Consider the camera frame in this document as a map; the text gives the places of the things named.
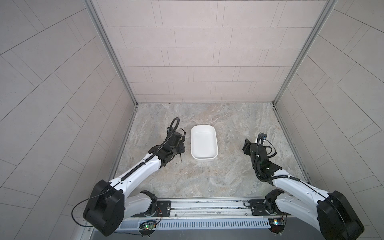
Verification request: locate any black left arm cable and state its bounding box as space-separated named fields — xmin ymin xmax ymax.
xmin=71 ymin=117 xmax=181 ymax=228

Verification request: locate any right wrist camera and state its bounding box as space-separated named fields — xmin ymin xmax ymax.
xmin=257 ymin=133 xmax=267 ymax=145

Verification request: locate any aluminium corner wall strip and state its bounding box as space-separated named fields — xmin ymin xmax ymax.
xmin=273 ymin=0 xmax=338 ymax=106

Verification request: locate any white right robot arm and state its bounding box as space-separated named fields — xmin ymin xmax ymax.
xmin=242 ymin=134 xmax=365 ymax=240

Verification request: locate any white rectangular bin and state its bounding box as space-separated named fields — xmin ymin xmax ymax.
xmin=191 ymin=125 xmax=219 ymax=162

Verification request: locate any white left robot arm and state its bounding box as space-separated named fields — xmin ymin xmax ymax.
xmin=83 ymin=129 xmax=186 ymax=237

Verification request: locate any left aluminium corner strip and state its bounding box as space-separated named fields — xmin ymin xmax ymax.
xmin=84 ymin=0 xmax=138 ymax=106

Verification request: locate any metal base rail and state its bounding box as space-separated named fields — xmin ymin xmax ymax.
xmin=115 ymin=197 xmax=288 ymax=236

